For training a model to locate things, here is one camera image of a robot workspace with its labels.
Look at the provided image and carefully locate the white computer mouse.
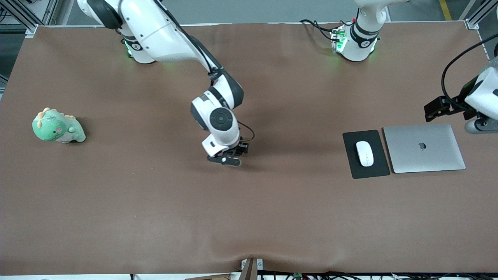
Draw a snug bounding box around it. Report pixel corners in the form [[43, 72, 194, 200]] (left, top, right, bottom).
[[356, 140, 374, 167]]

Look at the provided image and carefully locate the left arm base panel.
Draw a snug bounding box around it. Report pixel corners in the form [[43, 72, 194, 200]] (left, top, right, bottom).
[[330, 26, 347, 53]]

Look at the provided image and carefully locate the black mouse pad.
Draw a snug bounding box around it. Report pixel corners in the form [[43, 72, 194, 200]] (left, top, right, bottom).
[[342, 129, 391, 180]]

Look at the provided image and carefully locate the silver closed laptop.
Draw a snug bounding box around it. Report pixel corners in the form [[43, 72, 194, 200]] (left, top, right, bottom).
[[382, 123, 466, 174]]

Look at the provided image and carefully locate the brown table cover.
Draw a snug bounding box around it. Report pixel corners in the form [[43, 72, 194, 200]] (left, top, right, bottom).
[[0, 21, 498, 275]]

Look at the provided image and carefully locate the green dinosaur plush toy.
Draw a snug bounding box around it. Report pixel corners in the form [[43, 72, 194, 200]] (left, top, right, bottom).
[[32, 107, 86, 144]]

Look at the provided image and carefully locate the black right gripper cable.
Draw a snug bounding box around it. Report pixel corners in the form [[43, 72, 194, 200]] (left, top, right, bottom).
[[237, 121, 256, 144]]

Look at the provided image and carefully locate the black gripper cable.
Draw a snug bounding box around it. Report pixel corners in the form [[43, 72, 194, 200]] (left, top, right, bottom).
[[441, 33, 498, 108], [237, 121, 256, 144]]

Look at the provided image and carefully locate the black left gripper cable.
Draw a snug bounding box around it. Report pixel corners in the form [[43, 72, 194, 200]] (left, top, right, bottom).
[[441, 33, 498, 108]]

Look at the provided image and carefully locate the aluminium frame profile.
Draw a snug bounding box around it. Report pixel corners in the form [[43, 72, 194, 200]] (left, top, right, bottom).
[[459, 0, 498, 30], [0, 0, 59, 37]]

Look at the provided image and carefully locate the black left arm base cable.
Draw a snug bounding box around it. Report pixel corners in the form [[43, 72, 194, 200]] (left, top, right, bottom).
[[300, 19, 343, 42]]

